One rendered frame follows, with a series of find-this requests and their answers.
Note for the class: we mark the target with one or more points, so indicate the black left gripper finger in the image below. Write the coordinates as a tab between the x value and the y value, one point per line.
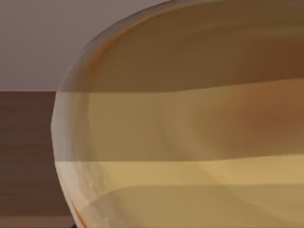
74	226

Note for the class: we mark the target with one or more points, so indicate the brown wooden cabinet face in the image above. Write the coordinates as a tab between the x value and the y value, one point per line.
23	154

